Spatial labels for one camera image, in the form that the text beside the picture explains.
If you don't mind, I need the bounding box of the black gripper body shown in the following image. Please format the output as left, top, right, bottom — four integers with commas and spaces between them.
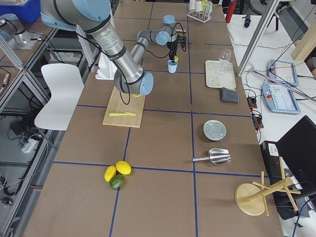
167, 34, 185, 54

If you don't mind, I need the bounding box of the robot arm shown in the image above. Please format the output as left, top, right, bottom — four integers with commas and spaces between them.
40, 0, 186, 95
0, 13, 38, 50

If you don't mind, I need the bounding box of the light blue cup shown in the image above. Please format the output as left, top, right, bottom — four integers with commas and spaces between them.
167, 60, 178, 74

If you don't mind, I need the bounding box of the white cup rack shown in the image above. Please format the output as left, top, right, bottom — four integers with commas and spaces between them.
187, 0, 213, 23

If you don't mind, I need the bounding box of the yellow lemon at edge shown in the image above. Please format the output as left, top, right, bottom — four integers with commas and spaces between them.
115, 160, 132, 175

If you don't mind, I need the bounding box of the cream bear tray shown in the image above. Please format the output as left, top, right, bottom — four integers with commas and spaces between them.
205, 60, 237, 89

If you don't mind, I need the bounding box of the clear wine glass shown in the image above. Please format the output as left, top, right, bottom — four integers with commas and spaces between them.
216, 48, 232, 75

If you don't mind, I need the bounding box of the grey folded cloth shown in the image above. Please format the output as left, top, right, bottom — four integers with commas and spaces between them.
220, 87, 239, 103

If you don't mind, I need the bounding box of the bamboo cutting board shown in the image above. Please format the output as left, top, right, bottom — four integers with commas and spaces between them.
103, 87, 145, 128

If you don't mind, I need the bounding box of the red bottle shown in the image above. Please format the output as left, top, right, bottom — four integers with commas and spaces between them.
225, 0, 237, 23

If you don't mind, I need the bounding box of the yellow plastic knife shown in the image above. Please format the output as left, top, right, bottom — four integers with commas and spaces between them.
109, 112, 136, 117

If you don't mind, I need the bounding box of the green bowl of ice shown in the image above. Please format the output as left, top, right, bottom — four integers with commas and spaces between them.
203, 120, 227, 141

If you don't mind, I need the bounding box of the white plastic chair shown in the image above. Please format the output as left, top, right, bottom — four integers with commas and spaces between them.
35, 63, 84, 131

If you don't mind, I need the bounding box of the steel ice scoop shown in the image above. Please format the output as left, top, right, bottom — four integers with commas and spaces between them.
192, 148, 232, 165

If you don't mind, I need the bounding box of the far teach pendant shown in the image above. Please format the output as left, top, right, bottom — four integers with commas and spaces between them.
267, 59, 299, 86

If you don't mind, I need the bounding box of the teach pendant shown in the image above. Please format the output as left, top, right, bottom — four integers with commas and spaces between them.
262, 82, 301, 115
267, 59, 299, 86

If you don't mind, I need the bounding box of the near teach pendant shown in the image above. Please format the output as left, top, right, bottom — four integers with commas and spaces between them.
262, 82, 301, 115

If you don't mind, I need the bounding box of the green lime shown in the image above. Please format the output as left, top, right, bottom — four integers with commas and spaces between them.
110, 174, 124, 190

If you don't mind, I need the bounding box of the black computer box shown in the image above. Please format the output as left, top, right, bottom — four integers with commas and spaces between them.
260, 141, 285, 184

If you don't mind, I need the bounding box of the blue storage bin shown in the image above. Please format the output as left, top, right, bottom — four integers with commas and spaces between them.
0, 0, 40, 23

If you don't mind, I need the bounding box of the black computer monitor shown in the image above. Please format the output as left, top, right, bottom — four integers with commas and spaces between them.
276, 116, 316, 185

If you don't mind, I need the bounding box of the white power strip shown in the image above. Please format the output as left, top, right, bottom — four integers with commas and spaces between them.
21, 138, 38, 153

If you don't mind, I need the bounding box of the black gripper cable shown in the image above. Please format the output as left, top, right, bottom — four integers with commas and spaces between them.
145, 22, 188, 59

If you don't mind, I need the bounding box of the aluminium frame post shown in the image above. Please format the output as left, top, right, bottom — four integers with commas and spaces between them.
237, 0, 280, 77

